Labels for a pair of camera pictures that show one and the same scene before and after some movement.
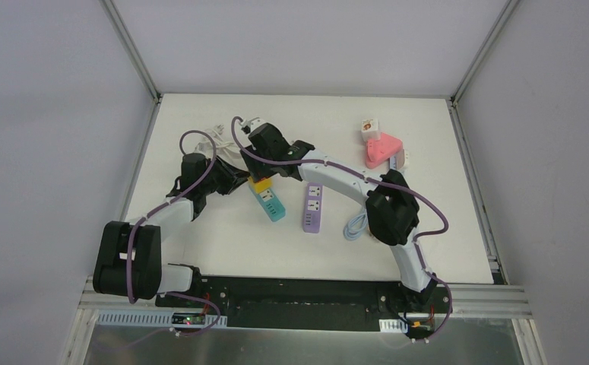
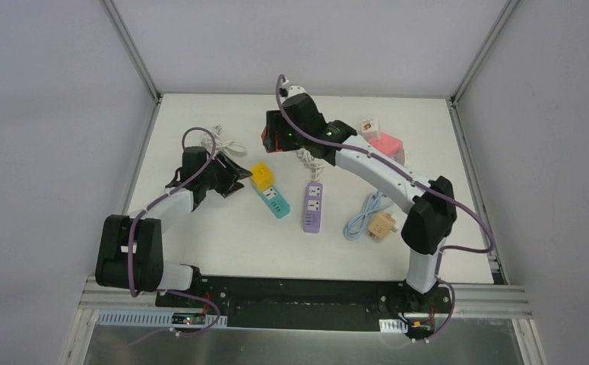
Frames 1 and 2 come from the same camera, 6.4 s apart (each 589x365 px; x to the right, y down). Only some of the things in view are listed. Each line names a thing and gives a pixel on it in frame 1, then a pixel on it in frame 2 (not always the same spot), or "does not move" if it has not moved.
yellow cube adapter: [261, 185] does not move
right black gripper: [253, 168] to [272, 134]
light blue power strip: [397, 161] does not move
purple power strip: [313, 207] does not move
